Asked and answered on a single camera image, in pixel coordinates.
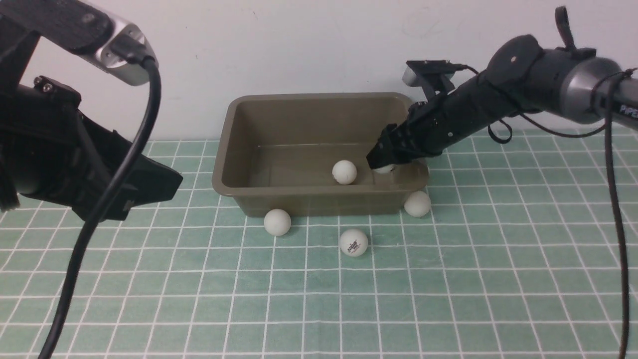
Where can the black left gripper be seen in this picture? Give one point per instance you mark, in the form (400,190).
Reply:
(52,152)

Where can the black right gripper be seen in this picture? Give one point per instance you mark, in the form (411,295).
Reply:
(470,108)

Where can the white ball with logo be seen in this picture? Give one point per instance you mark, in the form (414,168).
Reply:
(353,242)

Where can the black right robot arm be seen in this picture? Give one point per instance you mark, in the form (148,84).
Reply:
(521,78)

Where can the olive green plastic bin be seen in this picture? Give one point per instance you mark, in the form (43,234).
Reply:
(277,151)

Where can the green checkered tablecloth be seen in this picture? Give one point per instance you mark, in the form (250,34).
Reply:
(516,260)

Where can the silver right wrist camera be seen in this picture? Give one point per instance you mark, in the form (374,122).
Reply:
(432,76)

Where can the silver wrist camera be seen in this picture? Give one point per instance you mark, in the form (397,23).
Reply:
(432,76)
(104,39)

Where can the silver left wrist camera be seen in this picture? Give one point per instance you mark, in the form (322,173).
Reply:
(104,39)

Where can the black cable tie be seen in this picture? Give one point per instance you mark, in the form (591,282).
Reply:
(564,28)

